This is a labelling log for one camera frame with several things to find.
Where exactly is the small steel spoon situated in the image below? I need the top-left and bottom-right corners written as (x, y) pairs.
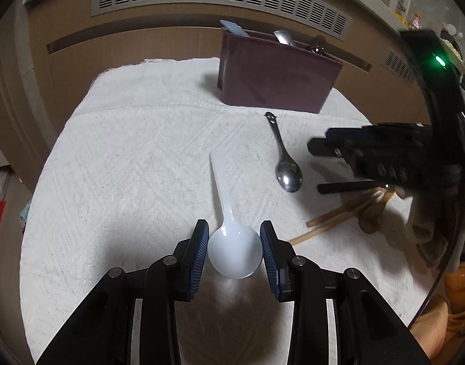
top-left (265, 112), bottom-right (303, 193)

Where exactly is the wooden chopstick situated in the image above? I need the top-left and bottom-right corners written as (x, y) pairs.
top-left (306, 188), bottom-right (385, 228)
top-left (289, 198), bottom-right (376, 245)

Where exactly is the wooden spoon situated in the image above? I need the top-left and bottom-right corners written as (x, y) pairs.
top-left (359, 189), bottom-right (395, 234)

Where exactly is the white plastic soup spoon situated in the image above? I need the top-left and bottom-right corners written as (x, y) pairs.
top-left (208, 150), bottom-right (263, 280)

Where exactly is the orange sleeve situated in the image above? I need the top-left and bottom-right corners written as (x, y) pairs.
top-left (410, 262), bottom-right (465, 364)

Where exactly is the small grey vent grille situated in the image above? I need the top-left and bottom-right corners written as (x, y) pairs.
top-left (381, 49), bottom-right (416, 87)

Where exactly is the maroon plastic utensil caddy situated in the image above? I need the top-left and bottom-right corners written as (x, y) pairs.
top-left (218, 30), bottom-right (342, 114)

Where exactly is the steel spoon in caddy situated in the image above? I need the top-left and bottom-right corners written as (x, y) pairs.
top-left (273, 30), bottom-right (296, 47)

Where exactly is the blue spatula in caddy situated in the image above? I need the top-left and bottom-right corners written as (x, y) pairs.
top-left (220, 20), bottom-right (249, 37)

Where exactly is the white textured towel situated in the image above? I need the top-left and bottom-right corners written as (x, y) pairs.
top-left (19, 58), bottom-right (435, 364)

